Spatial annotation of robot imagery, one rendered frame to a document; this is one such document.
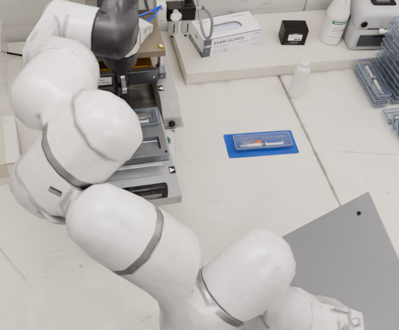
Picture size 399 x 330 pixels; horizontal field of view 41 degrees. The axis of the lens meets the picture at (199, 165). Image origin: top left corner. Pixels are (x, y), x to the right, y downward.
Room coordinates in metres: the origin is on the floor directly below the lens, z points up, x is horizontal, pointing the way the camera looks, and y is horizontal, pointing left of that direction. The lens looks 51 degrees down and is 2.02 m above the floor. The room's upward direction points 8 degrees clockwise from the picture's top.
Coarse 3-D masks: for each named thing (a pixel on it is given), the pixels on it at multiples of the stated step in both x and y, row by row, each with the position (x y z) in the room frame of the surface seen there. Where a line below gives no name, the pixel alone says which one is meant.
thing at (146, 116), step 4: (152, 108) 0.99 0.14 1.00; (136, 112) 0.97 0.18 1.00; (140, 112) 0.97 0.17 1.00; (144, 112) 0.97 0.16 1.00; (148, 112) 0.97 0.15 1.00; (152, 112) 0.98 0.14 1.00; (140, 116) 0.96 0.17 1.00; (144, 116) 0.96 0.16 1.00; (148, 116) 0.96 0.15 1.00; (152, 116) 0.96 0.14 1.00; (156, 116) 0.96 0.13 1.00; (140, 120) 0.94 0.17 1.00; (144, 120) 0.94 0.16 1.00; (148, 120) 0.94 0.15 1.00; (152, 120) 0.95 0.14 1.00; (156, 120) 0.95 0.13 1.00
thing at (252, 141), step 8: (240, 136) 1.15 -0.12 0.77; (248, 136) 1.16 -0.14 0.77; (256, 136) 1.16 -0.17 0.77; (264, 136) 1.17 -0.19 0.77; (272, 136) 1.17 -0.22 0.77; (280, 136) 1.18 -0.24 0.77; (288, 136) 1.18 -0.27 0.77; (240, 144) 1.12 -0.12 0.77; (248, 144) 1.12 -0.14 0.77; (256, 144) 1.13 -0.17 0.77; (264, 144) 1.13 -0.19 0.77; (272, 144) 1.14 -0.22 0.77; (280, 144) 1.14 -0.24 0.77; (288, 144) 1.15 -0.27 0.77
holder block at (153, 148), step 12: (144, 108) 0.99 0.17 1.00; (156, 108) 1.00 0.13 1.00; (144, 132) 0.91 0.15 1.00; (156, 132) 0.92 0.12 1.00; (144, 144) 0.88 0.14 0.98; (156, 144) 0.89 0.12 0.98; (132, 156) 0.83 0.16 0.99; (144, 156) 0.83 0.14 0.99; (156, 156) 0.84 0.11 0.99; (168, 156) 0.85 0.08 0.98
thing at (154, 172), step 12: (168, 144) 0.90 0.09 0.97; (120, 168) 0.77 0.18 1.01; (132, 168) 0.78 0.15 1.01; (144, 168) 0.79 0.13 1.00; (156, 168) 0.80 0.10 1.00; (168, 168) 0.83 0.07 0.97; (108, 180) 0.76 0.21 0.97; (120, 180) 0.77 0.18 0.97; (132, 180) 0.77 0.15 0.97; (144, 180) 0.78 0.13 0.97; (156, 180) 0.78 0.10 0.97; (168, 180) 0.79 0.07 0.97; (168, 192) 0.75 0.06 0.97; (180, 192) 0.76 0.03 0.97; (156, 204) 0.73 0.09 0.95
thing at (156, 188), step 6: (138, 186) 0.73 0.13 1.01; (144, 186) 0.73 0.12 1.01; (150, 186) 0.73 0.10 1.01; (156, 186) 0.74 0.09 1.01; (162, 186) 0.74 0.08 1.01; (132, 192) 0.71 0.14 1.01; (138, 192) 0.71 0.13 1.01; (144, 192) 0.72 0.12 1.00; (150, 192) 0.72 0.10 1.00; (156, 192) 0.73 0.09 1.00; (162, 192) 0.73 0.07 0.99
